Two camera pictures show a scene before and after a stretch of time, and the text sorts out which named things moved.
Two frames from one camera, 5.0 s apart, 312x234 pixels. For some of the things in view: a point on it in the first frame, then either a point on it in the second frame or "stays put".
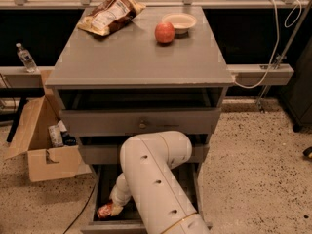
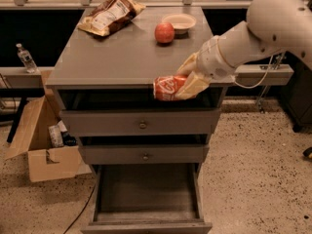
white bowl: x=181 y=22 stays put
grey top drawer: x=142 y=121 stays put
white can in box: x=56 y=136 stays put
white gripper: x=117 y=196 -> x=211 y=59
